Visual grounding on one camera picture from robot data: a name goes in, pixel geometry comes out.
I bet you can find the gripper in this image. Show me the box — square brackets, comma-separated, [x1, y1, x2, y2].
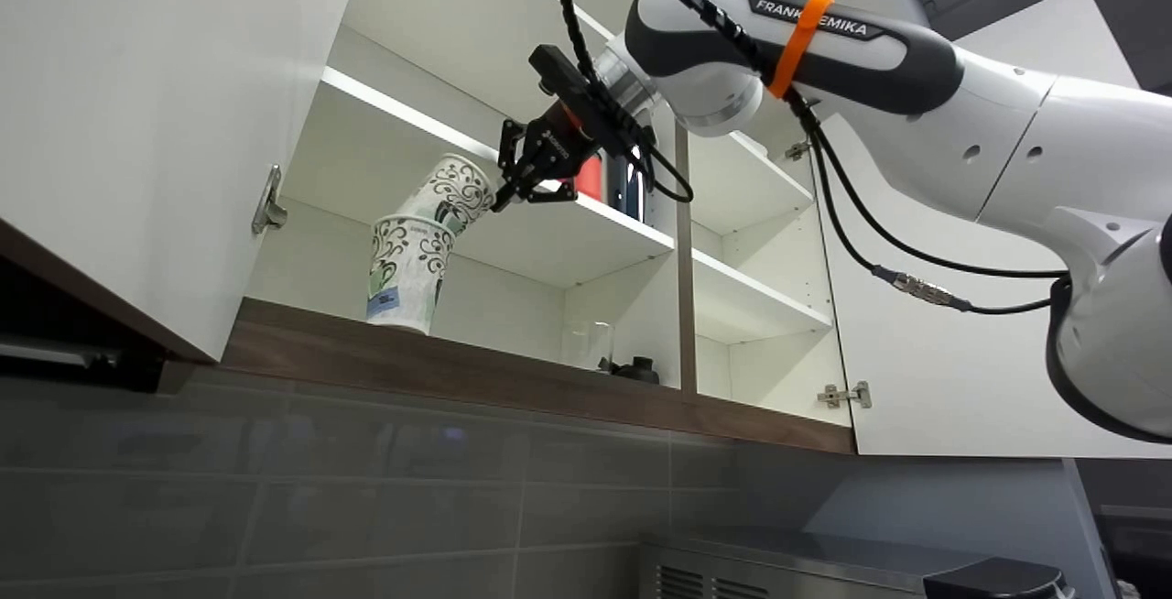
[492, 103, 603, 214]

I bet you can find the patterned paper cup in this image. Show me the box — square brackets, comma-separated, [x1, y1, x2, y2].
[396, 153, 500, 237]
[366, 214, 457, 336]

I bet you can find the red container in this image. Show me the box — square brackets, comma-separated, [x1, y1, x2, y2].
[574, 152, 605, 204]

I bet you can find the black canister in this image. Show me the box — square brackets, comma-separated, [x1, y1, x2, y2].
[603, 146, 654, 225]

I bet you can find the clear glass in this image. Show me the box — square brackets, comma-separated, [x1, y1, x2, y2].
[560, 320, 615, 374]

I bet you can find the black lid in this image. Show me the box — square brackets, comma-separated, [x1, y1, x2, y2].
[599, 355, 662, 387]

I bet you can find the white cabinet door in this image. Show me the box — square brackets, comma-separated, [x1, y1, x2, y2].
[810, 0, 1172, 461]
[0, 0, 372, 365]

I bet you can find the stainless steel appliance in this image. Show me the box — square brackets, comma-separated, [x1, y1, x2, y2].
[637, 530, 1078, 599]

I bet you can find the black appliance top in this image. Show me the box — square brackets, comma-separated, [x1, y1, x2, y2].
[922, 556, 1074, 599]

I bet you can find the white wall cabinet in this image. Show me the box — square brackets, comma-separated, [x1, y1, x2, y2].
[0, 0, 1172, 461]

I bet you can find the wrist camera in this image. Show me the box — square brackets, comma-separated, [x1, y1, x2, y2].
[527, 43, 659, 162]

